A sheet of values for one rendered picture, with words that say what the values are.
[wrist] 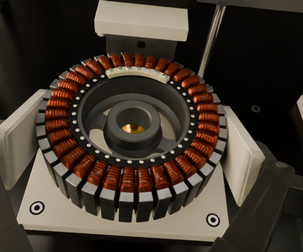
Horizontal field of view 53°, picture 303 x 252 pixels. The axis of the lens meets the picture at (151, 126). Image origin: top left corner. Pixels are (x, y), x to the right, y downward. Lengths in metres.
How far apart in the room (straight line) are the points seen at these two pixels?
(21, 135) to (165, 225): 0.12
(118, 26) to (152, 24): 0.02
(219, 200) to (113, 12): 0.15
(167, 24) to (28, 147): 0.11
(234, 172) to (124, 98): 0.09
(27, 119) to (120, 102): 0.07
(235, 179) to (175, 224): 0.08
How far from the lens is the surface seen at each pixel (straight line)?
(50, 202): 0.24
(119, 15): 0.21
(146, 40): 0.33
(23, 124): 0.17
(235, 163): 0.16
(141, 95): 0.21
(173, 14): 0.21
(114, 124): 0.18
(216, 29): 0.27
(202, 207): 0.24
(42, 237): 0.24
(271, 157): 0.17
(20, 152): 0.17
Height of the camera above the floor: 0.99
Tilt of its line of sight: 52 degrees down
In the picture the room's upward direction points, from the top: 9 degrees clockwise
